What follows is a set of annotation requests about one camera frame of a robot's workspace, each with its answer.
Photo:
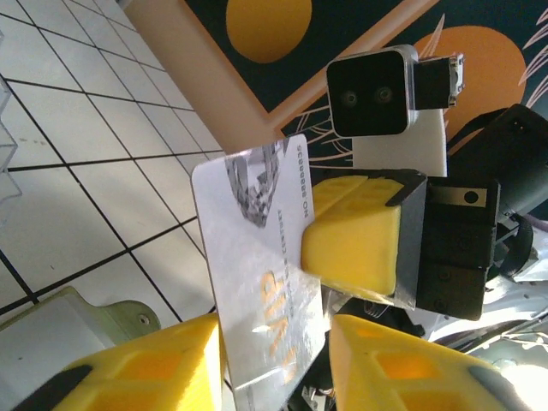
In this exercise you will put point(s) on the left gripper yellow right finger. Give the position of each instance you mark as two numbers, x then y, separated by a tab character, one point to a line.
406	381

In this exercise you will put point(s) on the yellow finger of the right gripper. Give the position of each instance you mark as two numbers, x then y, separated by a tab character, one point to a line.
355	248
338	190

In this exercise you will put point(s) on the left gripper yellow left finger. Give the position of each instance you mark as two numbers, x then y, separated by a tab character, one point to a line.
141	377

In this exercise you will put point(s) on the silver VIP credit card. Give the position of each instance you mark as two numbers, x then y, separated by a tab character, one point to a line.
252	278

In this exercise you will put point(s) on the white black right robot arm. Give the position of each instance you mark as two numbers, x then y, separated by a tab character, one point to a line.
514	128

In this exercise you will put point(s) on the clear acrylic card stand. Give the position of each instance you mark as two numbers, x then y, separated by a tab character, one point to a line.
8	150

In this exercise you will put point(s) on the dark panel with golden oval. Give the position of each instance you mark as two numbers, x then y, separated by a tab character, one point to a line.
265	30

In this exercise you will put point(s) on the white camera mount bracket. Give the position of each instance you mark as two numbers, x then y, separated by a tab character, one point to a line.
398	154

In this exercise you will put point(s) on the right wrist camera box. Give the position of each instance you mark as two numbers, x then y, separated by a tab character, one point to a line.
368	94

